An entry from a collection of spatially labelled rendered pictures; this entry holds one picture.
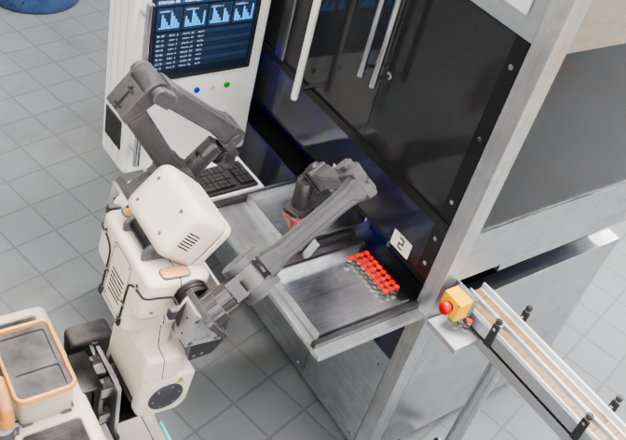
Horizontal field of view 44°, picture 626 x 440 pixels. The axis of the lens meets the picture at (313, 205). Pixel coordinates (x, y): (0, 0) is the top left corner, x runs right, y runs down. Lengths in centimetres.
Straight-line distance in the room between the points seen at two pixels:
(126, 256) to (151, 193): 16
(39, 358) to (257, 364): 138
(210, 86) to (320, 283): 80
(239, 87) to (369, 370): 110
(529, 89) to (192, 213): 85
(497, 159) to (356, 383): 114
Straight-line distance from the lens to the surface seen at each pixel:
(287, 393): 321
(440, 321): 243
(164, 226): 180
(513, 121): 199
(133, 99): 176
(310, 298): 233
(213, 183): 274
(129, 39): 248
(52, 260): 358
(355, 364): 281
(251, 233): 249
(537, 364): 239
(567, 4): 186
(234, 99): 280
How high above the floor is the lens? 255
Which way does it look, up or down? 39 degrees down
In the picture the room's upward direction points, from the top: 16 degrees clockwise
